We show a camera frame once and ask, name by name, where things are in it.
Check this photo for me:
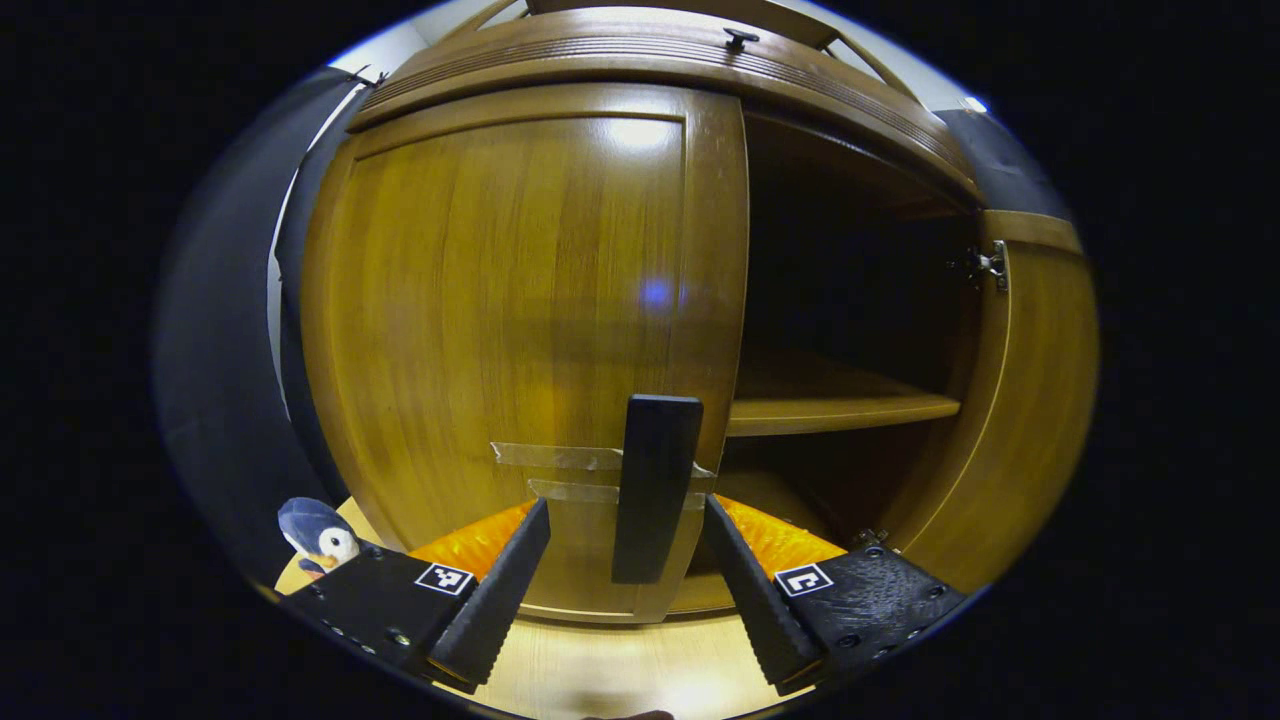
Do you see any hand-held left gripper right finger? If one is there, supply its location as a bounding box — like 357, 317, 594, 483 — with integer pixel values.
702, 494, 969, 698

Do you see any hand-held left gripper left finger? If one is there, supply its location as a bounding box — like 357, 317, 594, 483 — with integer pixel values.
280, 497, 553, 694

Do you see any black door handle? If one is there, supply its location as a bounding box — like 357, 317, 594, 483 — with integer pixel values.
611, 393, 705, 586

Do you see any wooden cabinet door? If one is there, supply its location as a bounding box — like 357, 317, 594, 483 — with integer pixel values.
300, 83, 752, 627
878, 209, 1101, 597

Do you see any wooden double-door shoe cabinet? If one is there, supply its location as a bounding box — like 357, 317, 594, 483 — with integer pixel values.
300, 0, 1101, 627

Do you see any wooden inner cabinet shelf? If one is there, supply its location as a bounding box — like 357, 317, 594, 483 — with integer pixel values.
724, 345, 964, 439

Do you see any plush penguin toy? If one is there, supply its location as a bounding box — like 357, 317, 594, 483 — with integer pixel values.
276, 496, 362, 582

